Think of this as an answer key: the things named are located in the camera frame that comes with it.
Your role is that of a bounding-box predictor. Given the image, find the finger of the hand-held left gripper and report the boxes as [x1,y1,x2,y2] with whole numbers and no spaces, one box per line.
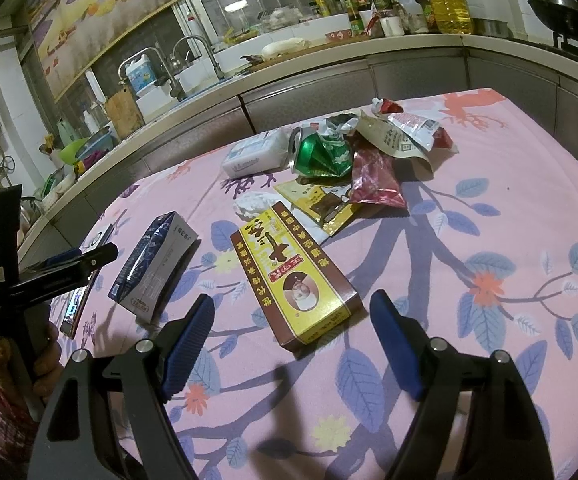
[24,247,84,273]
[9,242,120,306]

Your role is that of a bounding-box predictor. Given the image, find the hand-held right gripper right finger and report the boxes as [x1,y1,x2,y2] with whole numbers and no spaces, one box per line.
[369,289,554,480]

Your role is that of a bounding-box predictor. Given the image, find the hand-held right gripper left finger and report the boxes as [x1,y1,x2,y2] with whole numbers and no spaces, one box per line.
[28,294,216,480]

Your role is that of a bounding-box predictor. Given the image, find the dark blue milk carton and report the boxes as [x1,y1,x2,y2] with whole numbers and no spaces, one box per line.
[108,210,200,323]

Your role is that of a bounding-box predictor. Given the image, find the yellow and brown cardboard box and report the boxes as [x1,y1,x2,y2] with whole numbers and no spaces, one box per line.
[230,201,365,353]

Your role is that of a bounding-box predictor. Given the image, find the white tissue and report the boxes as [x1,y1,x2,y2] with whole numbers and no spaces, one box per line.
[234,191,275,221]

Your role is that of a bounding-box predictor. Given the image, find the yellow snack packet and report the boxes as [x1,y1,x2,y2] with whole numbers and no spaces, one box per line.
[274,180,365,237]

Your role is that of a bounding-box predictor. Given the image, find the glossy red snack packet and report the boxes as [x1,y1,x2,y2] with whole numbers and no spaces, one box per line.
[350,147,407,209]

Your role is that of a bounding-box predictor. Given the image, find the white tissue pack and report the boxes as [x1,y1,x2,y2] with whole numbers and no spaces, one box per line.
[220,127,292,179]

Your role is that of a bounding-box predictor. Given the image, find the crushed green drink can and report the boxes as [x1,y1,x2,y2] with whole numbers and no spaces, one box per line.
[288,127,355,181]

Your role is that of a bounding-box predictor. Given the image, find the beige snack pouch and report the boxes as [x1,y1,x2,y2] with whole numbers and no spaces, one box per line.
[356,115,434,171]

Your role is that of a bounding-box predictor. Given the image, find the dark red snack packet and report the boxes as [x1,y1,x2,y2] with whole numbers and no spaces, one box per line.
[434,127,460,153]

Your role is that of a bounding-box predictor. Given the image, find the white and red snack packet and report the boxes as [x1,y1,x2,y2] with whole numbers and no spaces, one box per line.
[386,111,442,153]

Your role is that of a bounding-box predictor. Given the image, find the silver foil wrapper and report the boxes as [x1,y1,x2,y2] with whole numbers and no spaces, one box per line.
[311,112,360,138]

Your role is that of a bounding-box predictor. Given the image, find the small red wrapper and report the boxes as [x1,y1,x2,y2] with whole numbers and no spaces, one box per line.
[371,96,405,117]

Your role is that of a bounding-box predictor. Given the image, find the person's left hand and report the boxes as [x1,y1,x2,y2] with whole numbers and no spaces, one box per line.
[0,322,62,406]

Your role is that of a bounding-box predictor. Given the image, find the black smartphone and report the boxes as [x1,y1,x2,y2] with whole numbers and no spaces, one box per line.
[59,224,115,339]

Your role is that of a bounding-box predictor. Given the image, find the green plastic basin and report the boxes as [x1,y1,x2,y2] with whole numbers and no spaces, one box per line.
[62,137,92,166]

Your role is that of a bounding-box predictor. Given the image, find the blue plastic basin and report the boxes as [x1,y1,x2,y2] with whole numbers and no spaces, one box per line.
[82,127,117,161]

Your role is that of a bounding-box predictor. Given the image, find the standing wooden cutting board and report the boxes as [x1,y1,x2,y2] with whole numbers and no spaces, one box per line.
[105,87,145,141]

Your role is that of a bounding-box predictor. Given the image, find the pink floral tablecloth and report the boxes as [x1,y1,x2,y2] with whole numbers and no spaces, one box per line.
[44,87,578,480]

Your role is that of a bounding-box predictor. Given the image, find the blue label detergent jug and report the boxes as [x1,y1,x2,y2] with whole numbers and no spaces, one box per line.
[126,56,160,98]

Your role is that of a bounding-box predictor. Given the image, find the angular steel faucet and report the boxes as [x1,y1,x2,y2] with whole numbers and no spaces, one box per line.
[119,47,185,101]

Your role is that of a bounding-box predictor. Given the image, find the tall steel faucet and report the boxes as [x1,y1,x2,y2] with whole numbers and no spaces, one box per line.
[171,35,225,81]

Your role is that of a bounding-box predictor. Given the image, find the fruit printed blind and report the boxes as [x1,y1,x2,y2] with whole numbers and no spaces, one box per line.
[22,0,185,103]

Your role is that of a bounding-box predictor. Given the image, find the kitchen counter cabinets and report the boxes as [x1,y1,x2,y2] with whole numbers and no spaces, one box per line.
[16,30,578,261]

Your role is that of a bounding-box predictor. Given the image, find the white radish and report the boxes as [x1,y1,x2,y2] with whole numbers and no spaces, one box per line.
[260,37,310,58]

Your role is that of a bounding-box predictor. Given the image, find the clear plastic bag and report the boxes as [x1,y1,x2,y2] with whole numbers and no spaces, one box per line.
[261,6,302,31]

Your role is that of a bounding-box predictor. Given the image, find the flat wooden cutting board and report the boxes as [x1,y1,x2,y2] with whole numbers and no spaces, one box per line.
[246,35,375,68]

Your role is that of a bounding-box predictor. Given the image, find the red and white bowl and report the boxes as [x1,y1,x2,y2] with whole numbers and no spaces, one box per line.
[325,30,370,43]

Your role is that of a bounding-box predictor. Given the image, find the steel bowl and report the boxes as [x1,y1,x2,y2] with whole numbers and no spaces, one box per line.
[471,17,512,40]

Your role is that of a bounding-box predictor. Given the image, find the large cooking oil bottle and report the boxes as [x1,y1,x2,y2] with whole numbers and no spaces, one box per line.
[421,0,474,36]

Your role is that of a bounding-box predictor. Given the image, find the row of sauce bottles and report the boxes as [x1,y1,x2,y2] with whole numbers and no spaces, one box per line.
[309,0,395,36]

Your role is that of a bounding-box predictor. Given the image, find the gas stove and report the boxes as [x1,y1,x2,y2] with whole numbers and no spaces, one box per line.
[511,30,578,73]

